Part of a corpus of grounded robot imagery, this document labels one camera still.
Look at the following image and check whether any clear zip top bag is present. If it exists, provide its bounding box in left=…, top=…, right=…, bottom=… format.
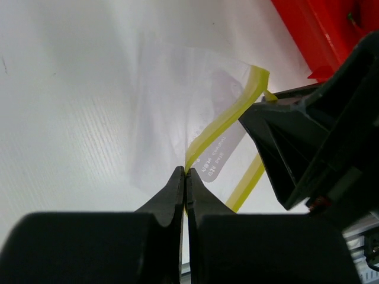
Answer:
left=128, top=40, right=272, bottom=211

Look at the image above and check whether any red plastic tray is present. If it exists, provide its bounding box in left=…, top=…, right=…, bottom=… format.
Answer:
left=272, top=0, right=378, bottom=82

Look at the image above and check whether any aluminium mounting rail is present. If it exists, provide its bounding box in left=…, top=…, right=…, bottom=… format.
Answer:
left=343, top=214, right=378, bottom=283

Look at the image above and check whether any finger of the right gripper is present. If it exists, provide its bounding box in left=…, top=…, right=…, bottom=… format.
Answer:
left=272, top=85, right=321, bottom=106
left=239, top=102, right=338, bottom=210

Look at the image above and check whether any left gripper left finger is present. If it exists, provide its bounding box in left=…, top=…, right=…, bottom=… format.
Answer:
left=1, top=166, right=185, bottom=283

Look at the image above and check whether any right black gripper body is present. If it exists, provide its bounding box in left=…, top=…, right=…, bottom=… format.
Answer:
left=284, top=31, right=378, bottom=209

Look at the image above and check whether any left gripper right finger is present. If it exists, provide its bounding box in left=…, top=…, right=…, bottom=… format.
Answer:
left=185, top=169, right=360, bottom=283

